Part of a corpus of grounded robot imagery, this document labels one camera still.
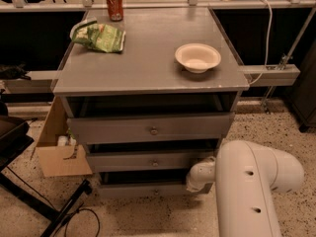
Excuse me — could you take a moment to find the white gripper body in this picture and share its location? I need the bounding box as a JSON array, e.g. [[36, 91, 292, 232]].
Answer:
[[186, 157, 215, 194]]

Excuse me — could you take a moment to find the grey bottom drawer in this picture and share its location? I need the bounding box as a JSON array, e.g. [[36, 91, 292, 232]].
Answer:
[[98, 169, 194, 198]]

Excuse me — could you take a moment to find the grey drawer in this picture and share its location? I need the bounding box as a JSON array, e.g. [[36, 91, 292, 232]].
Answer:
[[98, 169, 194, 198], [67, 113, 234, 144], [86, 149, 216, 173]]

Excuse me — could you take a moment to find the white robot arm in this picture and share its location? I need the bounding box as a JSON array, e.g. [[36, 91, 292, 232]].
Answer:
[[186, 140, 304, 237]]

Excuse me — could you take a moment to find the grey middle drawer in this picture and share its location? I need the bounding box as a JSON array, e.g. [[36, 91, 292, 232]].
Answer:
[[86, 149, 216, 173]]

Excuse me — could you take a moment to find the grey top drawer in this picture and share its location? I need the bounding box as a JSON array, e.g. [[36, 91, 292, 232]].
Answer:
[[67, 113, 234, 144]]

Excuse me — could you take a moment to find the grey drawer cabinet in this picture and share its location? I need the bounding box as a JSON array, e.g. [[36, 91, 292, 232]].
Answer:
[[53, 7, 249, 198]]

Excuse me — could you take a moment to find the white paper bowl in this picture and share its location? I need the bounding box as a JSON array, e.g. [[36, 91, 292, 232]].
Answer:
[[175, 43, 221, 73]]

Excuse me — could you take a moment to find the brown cardboard box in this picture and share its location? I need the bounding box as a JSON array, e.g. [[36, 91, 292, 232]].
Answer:
[[36, 97, 92, 177]]

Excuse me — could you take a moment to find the green chip bag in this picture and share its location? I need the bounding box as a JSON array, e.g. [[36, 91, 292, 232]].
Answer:
[[70, 18, 125, 53]]

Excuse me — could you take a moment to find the black stand leg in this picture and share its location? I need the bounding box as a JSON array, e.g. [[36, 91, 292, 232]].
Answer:
[[0, 174, 92, 237]]

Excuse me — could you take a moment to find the black chair seat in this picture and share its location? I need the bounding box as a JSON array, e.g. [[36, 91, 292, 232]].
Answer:
[[0, 116, 34, 171]]

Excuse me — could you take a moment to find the red soda can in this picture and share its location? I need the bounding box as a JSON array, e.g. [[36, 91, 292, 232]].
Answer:
[[107, 0, 123, 22]]

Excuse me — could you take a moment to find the black floor cable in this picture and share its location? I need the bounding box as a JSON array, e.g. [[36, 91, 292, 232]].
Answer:
[[6, 166, 101, 237]]

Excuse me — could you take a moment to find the metal rail frame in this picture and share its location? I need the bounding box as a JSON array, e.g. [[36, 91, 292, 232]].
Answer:
[[0, 0, 316, 88]]

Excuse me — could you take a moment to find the white hanging cable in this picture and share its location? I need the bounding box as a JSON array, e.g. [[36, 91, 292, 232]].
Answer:
[[248, 0, 274, 86]]

